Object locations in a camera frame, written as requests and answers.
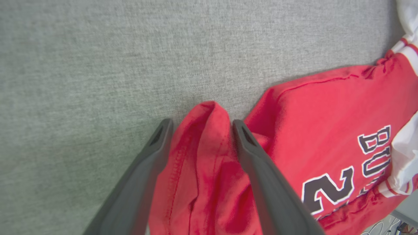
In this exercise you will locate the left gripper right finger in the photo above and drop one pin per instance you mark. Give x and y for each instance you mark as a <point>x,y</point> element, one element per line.
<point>274,202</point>

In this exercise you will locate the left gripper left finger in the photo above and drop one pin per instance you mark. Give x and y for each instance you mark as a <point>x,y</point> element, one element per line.
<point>130,195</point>

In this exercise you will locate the red Bulls 23 jersey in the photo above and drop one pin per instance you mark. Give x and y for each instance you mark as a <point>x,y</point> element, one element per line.
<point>326,130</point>

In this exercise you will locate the grey fabric sofa seat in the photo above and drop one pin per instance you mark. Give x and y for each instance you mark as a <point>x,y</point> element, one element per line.
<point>98,65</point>

